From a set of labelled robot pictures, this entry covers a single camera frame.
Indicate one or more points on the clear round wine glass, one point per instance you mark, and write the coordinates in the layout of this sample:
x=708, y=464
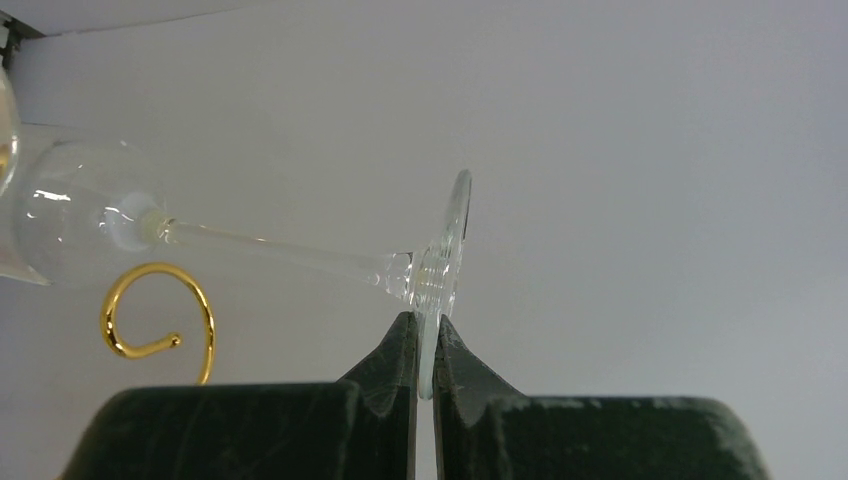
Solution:
x=10, y=132

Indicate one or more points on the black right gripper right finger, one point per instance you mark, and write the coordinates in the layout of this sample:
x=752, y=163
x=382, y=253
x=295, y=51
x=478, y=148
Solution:
x=487, y=429

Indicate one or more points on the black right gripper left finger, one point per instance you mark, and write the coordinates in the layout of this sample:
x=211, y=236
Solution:
x=361, y=426

